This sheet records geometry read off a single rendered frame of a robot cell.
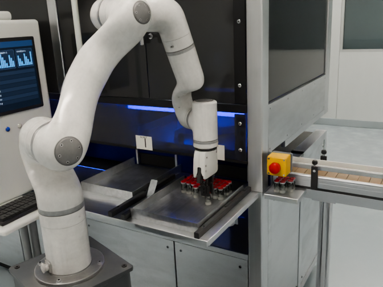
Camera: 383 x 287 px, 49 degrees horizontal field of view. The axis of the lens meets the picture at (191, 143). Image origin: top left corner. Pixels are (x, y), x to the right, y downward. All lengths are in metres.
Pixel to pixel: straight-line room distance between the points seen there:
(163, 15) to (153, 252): 1.15
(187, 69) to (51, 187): 0.52
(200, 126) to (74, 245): 0.53
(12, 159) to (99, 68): 0.94
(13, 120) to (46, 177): 0.80
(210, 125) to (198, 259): 0.71
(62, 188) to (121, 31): 0.42
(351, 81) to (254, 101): 4.66
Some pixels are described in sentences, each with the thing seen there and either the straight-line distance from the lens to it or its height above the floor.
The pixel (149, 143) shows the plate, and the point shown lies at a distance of 1.77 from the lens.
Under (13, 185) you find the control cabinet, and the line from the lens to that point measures 1.97.
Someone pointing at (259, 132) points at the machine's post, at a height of 1.11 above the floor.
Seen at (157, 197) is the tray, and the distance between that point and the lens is 1.54.
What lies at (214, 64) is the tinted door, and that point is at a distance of 1.55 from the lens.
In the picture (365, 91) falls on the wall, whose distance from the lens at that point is 6.10.
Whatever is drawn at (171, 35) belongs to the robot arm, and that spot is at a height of 1.47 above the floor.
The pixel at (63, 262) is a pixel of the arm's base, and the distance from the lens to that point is 1.20.
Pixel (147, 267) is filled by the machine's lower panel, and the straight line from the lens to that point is 2.07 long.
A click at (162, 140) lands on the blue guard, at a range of 1.73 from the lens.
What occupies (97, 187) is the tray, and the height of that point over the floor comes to 0.90.
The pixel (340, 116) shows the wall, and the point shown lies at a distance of 6.22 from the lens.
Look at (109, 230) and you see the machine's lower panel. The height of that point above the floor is 0.54.
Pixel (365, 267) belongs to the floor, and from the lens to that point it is 2.89.
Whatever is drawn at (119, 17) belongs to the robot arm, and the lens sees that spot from 1.09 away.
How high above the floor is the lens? 1.51
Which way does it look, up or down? 16 degrees down
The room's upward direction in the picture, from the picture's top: 3 degrees counter-clockwise
